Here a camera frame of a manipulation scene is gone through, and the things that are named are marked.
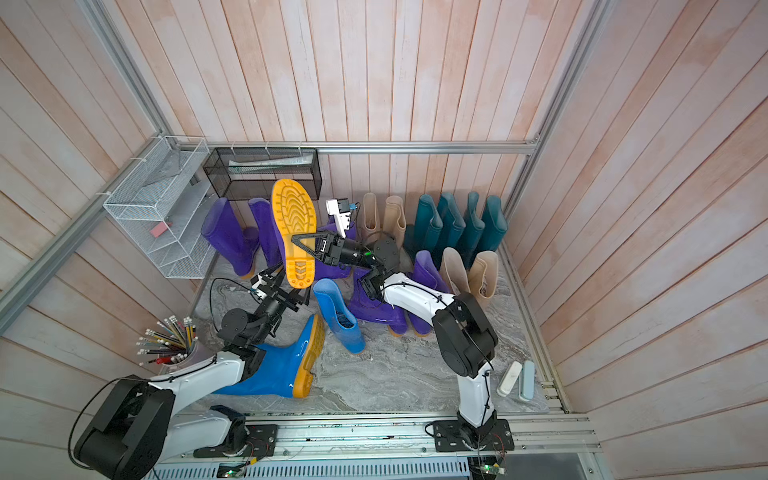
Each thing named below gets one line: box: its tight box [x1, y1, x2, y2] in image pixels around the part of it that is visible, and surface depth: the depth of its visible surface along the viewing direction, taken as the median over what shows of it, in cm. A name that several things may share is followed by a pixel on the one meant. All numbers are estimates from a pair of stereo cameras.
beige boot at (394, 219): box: [382, 195, 407, 250], surface depth 95 cm
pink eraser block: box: [150, 221, 172, 238], surface depth 84 cm
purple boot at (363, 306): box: [347, 267, 409, 336], surface depth 87 cm
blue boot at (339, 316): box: [313, 278, 366, 354], surface depth 72 cm
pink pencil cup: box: [136, 315, 216, 375], surface depth 79 cm
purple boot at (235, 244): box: [202, 198, 259, 280], surface depth 92 cm
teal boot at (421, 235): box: [404, 194, 443, 263], surface depth 94 cm
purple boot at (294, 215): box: [272, 178, 317, 290], surface depth 62 cm
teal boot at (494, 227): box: [475, 195, 508, 260], surface depth 90 cm
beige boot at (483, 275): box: [468, 251, 499, 307], surface depth 79 cm
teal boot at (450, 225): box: [433, 192, 467, 270], surface depth 90 cm
